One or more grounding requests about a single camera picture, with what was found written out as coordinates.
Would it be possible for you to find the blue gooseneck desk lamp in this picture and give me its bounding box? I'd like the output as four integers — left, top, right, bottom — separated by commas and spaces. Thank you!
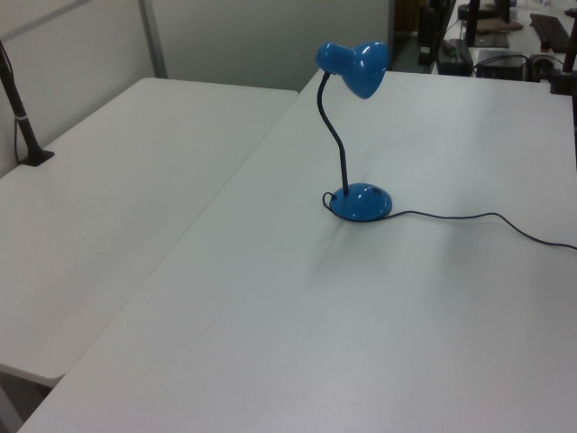
314, 41, 394, 224

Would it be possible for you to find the black power box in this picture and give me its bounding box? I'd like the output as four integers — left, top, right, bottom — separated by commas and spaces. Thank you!
435, 38, 475, 76

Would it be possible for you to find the black lamp power cable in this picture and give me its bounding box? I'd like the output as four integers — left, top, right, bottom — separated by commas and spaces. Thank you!
321, 190, 577, 251

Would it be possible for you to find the grey partition frame post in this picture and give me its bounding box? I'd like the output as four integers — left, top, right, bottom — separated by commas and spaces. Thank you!
138, 0, 169, 80

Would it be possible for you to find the black electronic device with cables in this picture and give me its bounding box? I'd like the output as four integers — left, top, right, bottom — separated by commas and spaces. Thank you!
475, 53, 529, 81

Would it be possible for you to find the black clamped camera stand pole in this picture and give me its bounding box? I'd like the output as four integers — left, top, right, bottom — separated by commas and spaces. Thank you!
0, 39, 56, 167

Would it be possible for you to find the black clamp mount with pole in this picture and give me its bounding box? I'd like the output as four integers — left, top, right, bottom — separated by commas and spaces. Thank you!
546, 31, 577, 97

